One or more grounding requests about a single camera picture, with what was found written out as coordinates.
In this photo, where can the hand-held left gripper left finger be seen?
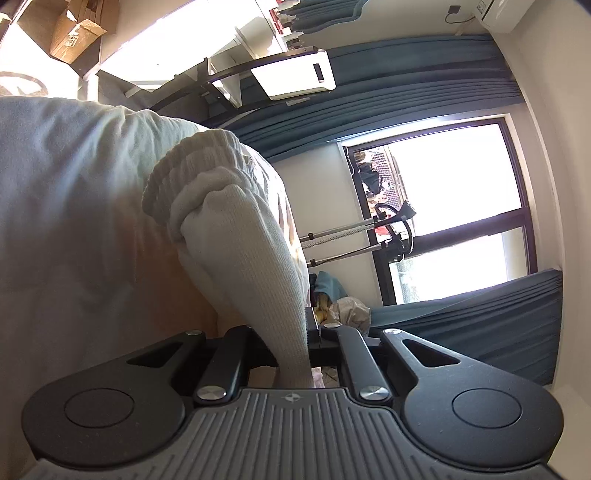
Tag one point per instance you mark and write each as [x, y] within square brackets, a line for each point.
[231, 355]

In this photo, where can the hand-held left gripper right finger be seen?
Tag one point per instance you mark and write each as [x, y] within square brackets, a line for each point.
[353, 357]

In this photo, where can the cream white sweatshirt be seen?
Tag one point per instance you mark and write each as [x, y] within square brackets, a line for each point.
[138, 230]

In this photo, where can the beige crumpled blanket pile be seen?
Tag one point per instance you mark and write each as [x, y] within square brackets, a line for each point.
[353, 314]

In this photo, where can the teal cloth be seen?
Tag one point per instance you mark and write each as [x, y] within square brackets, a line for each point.
[330, 284]

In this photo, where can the garment steamer stand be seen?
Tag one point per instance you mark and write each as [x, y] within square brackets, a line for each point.
[360, 230]

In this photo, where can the dark framed window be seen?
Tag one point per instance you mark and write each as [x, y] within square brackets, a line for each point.
[461, 194]

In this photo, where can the white backed chair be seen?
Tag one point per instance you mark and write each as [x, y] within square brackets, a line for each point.
[295, 74]

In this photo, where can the white dressing table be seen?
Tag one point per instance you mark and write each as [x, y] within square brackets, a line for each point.
[194, 41]

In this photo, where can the group of cosmetic bottles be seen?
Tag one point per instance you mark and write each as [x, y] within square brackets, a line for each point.
[291, 23]

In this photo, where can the brown cardboard box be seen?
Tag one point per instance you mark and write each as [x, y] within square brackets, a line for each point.
[76, 34]

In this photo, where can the white air conditioner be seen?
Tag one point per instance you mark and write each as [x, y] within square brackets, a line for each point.
[505, 14]

